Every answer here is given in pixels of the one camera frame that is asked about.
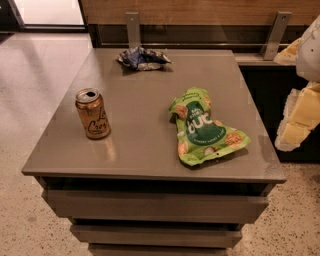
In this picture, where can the blue chip bag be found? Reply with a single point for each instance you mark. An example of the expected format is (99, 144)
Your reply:
(141, 59)

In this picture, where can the left metal wall bracket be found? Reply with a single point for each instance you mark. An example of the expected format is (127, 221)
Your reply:
(133, 29)

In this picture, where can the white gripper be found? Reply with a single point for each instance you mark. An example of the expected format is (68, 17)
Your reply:
(310, 53)

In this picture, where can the right metal wall bracket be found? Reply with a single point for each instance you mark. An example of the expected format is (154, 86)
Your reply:
(270, 48)

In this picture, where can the grey drawer cabinet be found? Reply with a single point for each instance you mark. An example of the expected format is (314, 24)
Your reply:
(128, 194)

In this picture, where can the metal wall bracket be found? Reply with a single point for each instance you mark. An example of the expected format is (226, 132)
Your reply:
(133, 29)
(270, 48)

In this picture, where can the dark framed window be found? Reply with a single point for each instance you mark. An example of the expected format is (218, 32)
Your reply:
(47, 15)

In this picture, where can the gold soda can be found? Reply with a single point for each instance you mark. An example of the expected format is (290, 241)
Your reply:
(90, 106)

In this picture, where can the green snack bag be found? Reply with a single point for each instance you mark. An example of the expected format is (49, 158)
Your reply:
(200, 138)

